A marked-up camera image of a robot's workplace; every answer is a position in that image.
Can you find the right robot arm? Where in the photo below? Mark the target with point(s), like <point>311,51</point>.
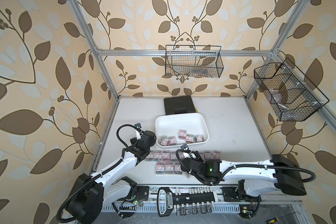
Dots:
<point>254,178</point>

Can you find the paper clip box twelfth removed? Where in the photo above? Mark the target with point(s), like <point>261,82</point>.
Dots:
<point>177,169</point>

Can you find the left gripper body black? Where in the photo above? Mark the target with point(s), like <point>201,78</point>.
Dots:
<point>133,142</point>

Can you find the paper clip box eleventh removed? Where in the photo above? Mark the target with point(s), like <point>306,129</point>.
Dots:
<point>169,168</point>

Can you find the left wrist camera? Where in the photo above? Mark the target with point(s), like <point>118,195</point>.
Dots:
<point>138,126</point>

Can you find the white plastic storage tray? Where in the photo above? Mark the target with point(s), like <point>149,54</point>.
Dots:
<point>169,126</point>

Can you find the yellow handled screwdriver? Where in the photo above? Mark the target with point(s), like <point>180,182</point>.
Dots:
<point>277,219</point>

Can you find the black socket set holder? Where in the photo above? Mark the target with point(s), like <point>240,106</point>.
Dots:
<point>195,201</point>

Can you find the black wire basket right wall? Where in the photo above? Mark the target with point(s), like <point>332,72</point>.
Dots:
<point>292,95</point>

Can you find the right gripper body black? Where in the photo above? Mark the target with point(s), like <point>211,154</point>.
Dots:
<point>200,178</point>

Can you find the black wire basket back wall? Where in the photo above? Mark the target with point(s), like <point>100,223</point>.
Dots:
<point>198,61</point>

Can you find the black wire basket wall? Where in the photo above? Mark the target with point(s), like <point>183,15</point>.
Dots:
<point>292,95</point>
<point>198,61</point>

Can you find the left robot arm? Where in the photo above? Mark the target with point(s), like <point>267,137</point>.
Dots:
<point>100,184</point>

